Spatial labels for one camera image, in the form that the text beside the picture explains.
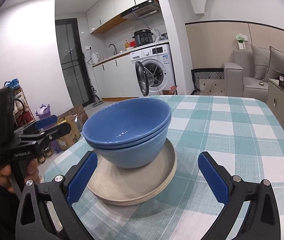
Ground beige plate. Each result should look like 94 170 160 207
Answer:
87 138 178 202
91 164 177 207

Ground white kitchen cabinet counter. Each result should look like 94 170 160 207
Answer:
93 54 140 99

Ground left hand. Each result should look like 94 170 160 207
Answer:
0 159 40 193

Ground purple bag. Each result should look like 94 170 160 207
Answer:
35 104 51 120

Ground cardboard box on floor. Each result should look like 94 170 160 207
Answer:
56 115 81 151

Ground shoe rack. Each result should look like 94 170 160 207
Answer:
13 88 35 128

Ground white electric kettle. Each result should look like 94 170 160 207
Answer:
90 52 100 64

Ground teal checked tablecloth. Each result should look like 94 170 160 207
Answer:
42 94 284 240

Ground black glass door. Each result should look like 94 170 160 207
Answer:
55 18 94 107

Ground white washing machine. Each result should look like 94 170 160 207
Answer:
130 43 177 96

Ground white upper cabinets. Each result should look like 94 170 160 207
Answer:
87 0 156 34

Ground black rice cooker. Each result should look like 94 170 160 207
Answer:
132 29 153 47

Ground grey sofa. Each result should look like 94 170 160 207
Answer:
223 39 284 98

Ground range hood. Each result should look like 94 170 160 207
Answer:
120 0 161 21

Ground black patterned chair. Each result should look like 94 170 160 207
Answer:
191 68 226 96

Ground grey cushion left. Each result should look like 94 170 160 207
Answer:
251 44 270 80

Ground grey cushion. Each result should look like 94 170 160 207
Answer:
263 46 284 82
251 44 270 80

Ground grey cushion right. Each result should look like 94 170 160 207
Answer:
263 46 284 82

